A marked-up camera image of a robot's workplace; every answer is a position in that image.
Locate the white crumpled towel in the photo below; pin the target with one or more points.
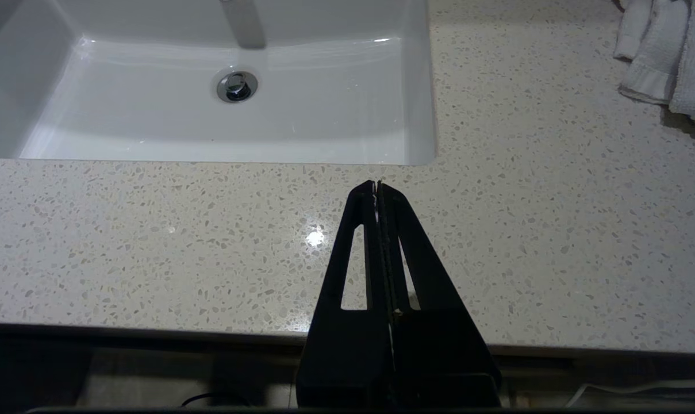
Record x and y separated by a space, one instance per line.
669 52

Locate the white rectangular sink basin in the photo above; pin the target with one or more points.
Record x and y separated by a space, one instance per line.
209 126

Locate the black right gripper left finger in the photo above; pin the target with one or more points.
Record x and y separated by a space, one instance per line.
341 356

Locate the chrome sink drain stopper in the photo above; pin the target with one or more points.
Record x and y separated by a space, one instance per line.
237 86

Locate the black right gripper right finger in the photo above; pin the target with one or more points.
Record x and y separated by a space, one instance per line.
439 356

